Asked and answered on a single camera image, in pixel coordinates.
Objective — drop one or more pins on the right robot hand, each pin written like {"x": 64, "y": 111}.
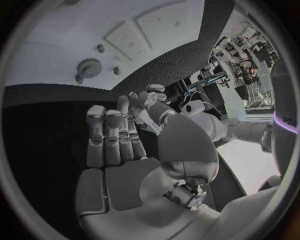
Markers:
{"x": 131, "y": 183}

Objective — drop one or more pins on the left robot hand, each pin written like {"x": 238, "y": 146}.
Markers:
{"x": 154, "y": 110}

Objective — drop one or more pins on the white task board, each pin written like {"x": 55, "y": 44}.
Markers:
{"x": 70, "y": 37}

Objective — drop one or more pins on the grey peg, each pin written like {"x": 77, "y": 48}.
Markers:
{"x": 100, "y": 48}
{"x": 117, "y": 70}
{"x": 79, "y": 78}

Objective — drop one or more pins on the grey gear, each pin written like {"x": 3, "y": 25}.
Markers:
{"x": 90, "y": 67}

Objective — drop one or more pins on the cluttered workshop desk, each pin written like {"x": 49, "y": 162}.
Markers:
{"x": 243, "y": 61}

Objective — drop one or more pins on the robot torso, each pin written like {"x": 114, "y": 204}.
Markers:
{"x": 284, "y": 105}

